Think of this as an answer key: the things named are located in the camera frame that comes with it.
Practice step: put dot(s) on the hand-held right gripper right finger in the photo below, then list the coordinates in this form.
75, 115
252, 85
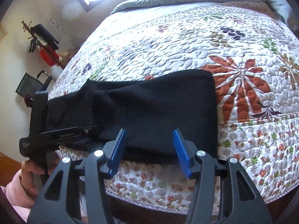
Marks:
183, 154

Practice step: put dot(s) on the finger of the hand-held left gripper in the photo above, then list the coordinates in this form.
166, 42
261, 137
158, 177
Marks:
88, 129

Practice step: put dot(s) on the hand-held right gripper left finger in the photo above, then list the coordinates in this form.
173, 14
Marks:
116, 154

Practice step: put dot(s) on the black pants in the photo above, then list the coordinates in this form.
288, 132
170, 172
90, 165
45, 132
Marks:
151, 109

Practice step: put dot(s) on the person's left forearm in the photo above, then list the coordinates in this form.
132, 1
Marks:
14, 191

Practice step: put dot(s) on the person's left hand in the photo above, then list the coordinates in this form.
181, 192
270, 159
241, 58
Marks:
29, 171

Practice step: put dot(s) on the black office chair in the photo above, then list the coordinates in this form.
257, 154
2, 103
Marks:
26, 85

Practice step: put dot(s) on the cardboard boxes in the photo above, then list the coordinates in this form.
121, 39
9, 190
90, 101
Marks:
69, 56

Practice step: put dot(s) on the black hanging garment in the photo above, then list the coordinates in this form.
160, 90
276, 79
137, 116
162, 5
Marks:
44, 35

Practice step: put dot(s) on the wooden coat rack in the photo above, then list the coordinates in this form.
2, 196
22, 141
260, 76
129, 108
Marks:
32, 35

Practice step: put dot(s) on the floral quilted bedspread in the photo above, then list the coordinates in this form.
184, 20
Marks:
186, 39

